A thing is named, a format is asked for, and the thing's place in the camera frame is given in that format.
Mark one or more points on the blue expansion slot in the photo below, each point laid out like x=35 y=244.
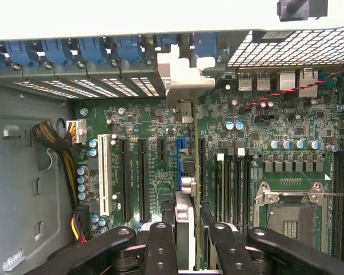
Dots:
x=180 y=166

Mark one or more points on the short black expansion slot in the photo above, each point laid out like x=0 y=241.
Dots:
x=162 y=150

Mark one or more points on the white expansion slot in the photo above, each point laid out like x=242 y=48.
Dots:
x=105 y=172

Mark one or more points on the green motherboard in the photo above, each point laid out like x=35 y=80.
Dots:
x=246 y=129

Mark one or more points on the thin locking lever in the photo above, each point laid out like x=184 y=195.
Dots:
x=341 y=195

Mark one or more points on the open black PC case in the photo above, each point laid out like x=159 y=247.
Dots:
x=17 y=172

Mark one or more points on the CPU socket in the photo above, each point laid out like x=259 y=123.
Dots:
x=283 y=220

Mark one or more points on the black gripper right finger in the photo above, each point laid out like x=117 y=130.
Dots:
x=275 y=252

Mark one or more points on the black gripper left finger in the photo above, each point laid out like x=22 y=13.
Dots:
x=89 y=257

